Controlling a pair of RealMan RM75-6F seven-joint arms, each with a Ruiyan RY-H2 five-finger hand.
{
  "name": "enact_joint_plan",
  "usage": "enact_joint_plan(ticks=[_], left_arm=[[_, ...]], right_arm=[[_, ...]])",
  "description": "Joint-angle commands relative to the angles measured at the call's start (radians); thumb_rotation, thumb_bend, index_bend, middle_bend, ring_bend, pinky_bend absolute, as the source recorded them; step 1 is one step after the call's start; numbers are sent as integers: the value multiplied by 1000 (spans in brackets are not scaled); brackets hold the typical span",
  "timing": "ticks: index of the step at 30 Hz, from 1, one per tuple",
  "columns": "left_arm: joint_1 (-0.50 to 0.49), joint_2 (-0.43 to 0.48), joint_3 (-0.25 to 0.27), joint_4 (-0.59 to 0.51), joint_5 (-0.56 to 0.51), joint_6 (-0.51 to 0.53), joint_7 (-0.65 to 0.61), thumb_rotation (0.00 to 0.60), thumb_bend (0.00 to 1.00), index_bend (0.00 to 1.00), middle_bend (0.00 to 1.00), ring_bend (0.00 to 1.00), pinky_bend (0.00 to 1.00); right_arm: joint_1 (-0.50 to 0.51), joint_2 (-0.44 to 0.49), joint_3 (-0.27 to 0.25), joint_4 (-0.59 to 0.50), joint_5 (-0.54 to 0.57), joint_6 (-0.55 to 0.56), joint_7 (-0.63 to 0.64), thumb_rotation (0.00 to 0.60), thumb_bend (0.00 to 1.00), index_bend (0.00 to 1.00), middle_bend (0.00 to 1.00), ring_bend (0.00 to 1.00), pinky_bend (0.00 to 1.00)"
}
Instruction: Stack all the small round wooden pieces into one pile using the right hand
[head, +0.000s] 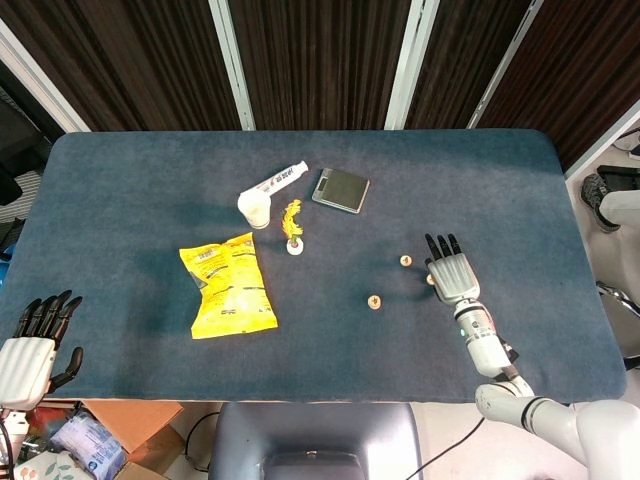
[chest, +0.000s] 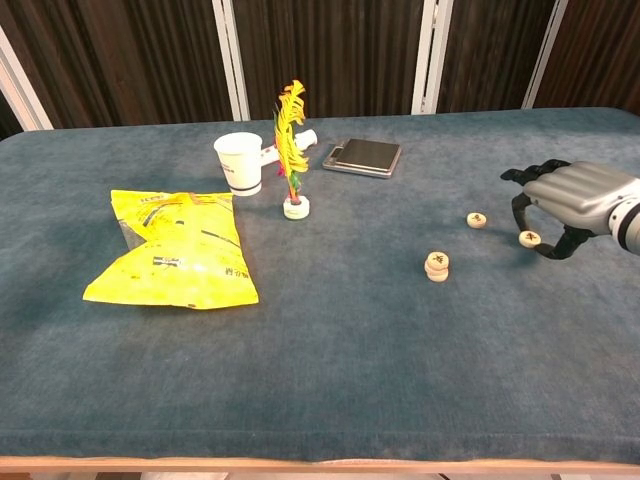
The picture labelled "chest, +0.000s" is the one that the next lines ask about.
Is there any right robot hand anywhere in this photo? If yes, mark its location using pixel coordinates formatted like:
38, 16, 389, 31
500, 158, 640, 261

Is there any grey digital scale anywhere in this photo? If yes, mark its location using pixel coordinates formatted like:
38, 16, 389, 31
321, 138, 403, 180

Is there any white squeeze tube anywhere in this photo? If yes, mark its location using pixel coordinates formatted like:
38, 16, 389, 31
259, 128, 320, 169

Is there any blue table cloth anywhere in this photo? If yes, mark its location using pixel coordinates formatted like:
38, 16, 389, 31
0, 106, 640, 464

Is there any yellow feather shuttlecock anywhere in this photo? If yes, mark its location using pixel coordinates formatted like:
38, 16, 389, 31
272, 79, 312, 221

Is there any white paper cup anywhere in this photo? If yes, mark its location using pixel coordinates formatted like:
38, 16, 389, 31
213, 131, 264, 197

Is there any yellow snack bag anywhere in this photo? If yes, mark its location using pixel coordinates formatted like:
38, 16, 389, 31
82, 188, 260, 311

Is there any wooden table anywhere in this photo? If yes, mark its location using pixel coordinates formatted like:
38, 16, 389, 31
0, 454, 640, 476

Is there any white partition frame post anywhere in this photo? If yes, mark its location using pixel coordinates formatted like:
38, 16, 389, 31
0, 24, 54, 132
410, 0, 454, 116
211, 0, 251, 122
519, 0, 569, 111

